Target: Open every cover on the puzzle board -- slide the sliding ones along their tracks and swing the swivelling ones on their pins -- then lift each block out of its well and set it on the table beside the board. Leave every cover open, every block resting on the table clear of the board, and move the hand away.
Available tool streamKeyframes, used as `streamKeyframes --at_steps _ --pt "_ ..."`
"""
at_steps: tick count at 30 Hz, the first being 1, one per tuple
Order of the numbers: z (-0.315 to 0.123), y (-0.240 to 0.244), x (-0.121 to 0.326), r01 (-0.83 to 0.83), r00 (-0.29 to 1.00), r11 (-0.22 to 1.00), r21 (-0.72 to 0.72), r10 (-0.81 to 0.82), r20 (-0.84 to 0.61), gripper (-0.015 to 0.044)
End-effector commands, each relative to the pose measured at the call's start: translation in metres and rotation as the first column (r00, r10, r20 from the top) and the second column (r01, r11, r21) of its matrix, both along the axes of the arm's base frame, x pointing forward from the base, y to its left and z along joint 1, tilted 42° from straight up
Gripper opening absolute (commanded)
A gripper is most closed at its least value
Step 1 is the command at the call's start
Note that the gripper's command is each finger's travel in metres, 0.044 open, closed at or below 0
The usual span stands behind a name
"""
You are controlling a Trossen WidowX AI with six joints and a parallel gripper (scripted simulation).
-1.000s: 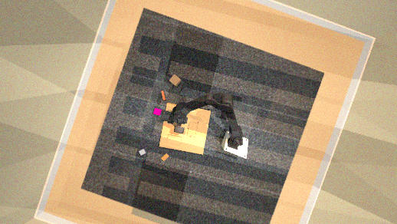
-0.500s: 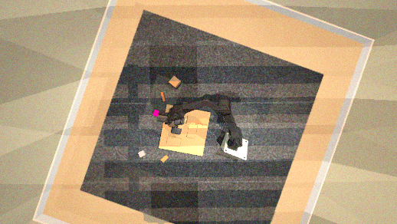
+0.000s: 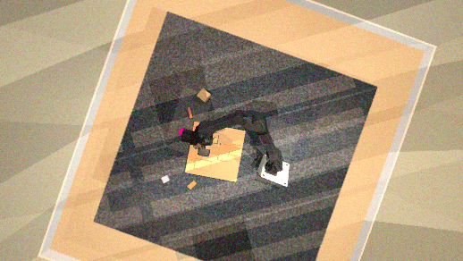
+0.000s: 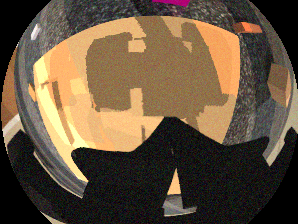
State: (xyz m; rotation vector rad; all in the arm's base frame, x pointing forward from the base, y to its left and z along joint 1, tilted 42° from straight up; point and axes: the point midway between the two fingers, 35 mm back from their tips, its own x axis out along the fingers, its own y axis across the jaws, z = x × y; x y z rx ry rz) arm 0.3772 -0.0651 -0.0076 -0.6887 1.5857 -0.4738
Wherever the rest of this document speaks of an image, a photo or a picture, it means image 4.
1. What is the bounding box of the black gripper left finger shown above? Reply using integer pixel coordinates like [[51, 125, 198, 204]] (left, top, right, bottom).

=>
[[71, 116, 177, 208]]

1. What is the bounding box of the tan cube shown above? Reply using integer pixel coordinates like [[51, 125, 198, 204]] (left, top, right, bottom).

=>
[[267, 64, 291, 108]]

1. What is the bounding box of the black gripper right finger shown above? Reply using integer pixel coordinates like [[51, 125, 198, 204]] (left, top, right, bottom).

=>
[[170, 116, 270, 209]]

